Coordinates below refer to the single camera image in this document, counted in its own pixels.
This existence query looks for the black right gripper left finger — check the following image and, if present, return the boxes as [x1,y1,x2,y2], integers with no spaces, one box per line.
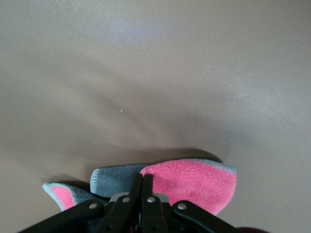
[17,172,143,233]

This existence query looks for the pink and grey towel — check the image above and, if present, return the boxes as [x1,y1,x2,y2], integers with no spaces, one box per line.
[42,158,238,216]

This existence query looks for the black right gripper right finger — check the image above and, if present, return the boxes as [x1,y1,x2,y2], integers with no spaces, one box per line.
[141,174,243,233]

